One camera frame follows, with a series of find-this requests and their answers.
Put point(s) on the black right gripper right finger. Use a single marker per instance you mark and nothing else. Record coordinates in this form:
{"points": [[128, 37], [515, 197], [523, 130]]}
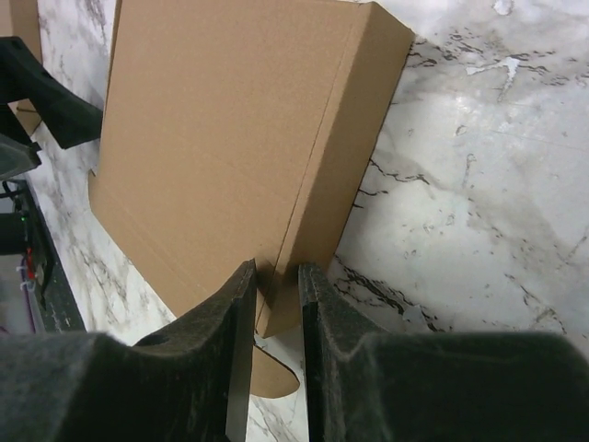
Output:
{"points": [[364, 383]]}

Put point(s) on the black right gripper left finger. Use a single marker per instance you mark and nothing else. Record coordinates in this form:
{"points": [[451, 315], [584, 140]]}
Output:
{"points": [[188, 381]]}

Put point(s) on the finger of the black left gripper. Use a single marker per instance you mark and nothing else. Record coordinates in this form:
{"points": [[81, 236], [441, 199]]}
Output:
{"points": [[71, 120]]}

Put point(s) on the cardboard box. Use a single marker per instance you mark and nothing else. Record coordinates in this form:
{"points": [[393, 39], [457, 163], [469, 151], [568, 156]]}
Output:
{"points": [[25, 23], [238, 130]]}

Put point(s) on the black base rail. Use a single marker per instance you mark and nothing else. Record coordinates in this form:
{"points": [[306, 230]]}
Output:
{"points": [[54, 299]]}

